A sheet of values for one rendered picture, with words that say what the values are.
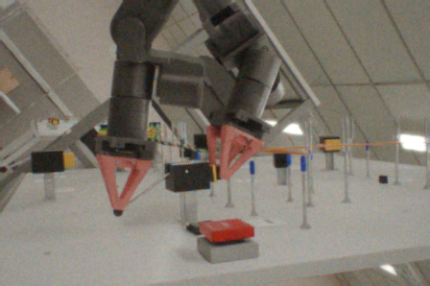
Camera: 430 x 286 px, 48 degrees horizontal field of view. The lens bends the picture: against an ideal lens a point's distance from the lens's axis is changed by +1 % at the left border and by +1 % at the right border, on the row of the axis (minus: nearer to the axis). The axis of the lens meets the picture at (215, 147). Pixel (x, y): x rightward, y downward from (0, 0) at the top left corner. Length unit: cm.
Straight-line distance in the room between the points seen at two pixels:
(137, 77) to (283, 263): 31
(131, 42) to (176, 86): 8
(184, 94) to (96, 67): 771
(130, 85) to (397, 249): 39
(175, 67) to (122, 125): 10
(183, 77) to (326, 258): 30
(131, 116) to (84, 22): 776
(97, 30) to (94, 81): 83
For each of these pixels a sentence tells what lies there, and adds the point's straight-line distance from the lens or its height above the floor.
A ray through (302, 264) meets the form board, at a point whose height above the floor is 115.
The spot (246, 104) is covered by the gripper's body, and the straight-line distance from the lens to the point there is 72.
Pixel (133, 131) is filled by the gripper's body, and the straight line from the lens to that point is 66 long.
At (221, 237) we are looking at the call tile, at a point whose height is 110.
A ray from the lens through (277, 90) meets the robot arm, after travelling 81.
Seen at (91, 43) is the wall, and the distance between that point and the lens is 837.
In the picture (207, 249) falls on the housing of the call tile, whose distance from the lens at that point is 53.
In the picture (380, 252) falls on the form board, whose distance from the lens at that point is 58.
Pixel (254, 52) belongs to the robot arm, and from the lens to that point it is 75.
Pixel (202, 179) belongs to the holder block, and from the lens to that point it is 70.
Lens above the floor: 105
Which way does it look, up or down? 12 degrees up
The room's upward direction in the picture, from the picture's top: 50 degrees clockwise
